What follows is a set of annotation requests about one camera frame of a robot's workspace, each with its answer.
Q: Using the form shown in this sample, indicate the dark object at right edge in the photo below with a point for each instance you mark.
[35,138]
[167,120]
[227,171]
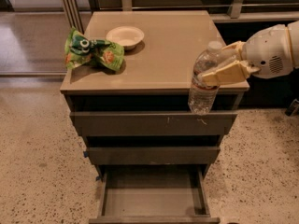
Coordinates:
[293,109]

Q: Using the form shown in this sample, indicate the metal railing frame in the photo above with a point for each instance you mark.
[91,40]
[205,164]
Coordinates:
[223,11]

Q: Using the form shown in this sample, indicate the middle grey drawer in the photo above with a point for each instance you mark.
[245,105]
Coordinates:
[151,155]

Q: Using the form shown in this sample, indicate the bottom grey open drawer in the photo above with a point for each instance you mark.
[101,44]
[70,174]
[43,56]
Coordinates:
[157,194]

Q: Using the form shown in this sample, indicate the top grey drawer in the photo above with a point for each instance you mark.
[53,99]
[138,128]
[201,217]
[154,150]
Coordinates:
[92,123]

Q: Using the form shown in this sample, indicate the grey drawer cabinet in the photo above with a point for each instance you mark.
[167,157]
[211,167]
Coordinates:
[155,76]

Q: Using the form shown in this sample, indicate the clear plastic water bottle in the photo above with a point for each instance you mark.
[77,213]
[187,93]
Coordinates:
[202,96]

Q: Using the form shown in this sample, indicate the green chip bag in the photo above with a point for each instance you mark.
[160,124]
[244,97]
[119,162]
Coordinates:
[79,50]

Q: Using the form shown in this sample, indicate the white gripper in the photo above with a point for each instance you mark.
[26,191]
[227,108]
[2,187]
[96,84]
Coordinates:
[267,55]

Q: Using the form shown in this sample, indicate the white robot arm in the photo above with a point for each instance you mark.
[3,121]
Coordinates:
[293,44]

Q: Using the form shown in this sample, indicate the white paper bowl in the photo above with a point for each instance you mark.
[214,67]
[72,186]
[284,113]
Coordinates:
[127,36]

